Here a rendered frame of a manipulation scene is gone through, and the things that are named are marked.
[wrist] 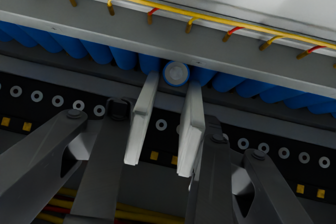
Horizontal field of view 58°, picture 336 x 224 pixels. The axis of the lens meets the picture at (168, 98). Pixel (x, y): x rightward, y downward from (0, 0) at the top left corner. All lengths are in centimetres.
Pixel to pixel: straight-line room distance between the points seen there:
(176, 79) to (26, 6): 10
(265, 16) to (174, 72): 7
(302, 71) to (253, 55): 3
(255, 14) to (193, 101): 6
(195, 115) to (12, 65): 22
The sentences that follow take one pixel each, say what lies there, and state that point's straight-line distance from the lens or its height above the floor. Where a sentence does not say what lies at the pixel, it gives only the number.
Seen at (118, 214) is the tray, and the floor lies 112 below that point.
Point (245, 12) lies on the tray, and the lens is 16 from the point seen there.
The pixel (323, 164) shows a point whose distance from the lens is 34.
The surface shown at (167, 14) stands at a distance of 16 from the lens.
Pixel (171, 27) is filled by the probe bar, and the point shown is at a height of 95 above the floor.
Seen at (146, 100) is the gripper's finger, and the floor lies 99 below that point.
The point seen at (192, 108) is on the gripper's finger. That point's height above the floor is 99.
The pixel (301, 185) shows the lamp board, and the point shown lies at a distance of 33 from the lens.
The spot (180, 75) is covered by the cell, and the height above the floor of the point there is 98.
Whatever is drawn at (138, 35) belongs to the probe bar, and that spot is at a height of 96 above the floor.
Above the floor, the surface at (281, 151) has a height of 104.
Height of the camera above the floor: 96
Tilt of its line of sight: 10 degrees up
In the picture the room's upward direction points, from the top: 167 degrees counter-clockwise
